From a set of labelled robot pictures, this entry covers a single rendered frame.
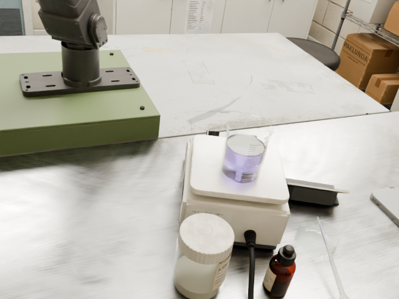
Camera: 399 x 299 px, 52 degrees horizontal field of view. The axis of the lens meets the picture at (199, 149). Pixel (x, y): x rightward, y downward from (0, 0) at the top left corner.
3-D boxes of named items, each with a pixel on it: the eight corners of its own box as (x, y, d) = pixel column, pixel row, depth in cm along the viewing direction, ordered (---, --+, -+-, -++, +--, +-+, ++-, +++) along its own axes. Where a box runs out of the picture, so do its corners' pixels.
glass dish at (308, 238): (343, 254, 54) (349, 243, 53) (310, 265, 52) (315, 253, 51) (317, 225, 58) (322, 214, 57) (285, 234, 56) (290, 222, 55)
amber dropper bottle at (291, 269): (288, 280, 50) (304, 240, 46) (286, 301, 47) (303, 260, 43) (263, 273, 50) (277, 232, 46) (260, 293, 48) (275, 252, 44)
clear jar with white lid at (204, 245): (164, 293, 46) (171, 244, 41) (180, 253, 51) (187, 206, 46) (216, 309, 45) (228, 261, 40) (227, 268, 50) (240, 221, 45)
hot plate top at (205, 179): (192, 137, 58) (193, 132, 57) (276, 148, 58) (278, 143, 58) (188, 194, 48) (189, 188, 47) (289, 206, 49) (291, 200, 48)
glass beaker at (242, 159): (248, 161, 54) (262, 107, 50) (267, 187, 50) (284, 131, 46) (206, 165, 52) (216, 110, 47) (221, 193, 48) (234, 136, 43)
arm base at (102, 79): (143, 45, 71) (131, 31, 76) (17, 51, 62) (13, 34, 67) (141, 87, 75) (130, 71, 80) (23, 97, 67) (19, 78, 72)
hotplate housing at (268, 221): (184, 151, 69) (190, 110, 64) (262, 161, 69) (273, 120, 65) (175, 255, 50) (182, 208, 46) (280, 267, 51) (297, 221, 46)
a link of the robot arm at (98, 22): (95, 18, 62) (111, 9, 67) (42, 6, 63) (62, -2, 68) (95, 57, 66) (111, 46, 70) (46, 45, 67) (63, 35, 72)
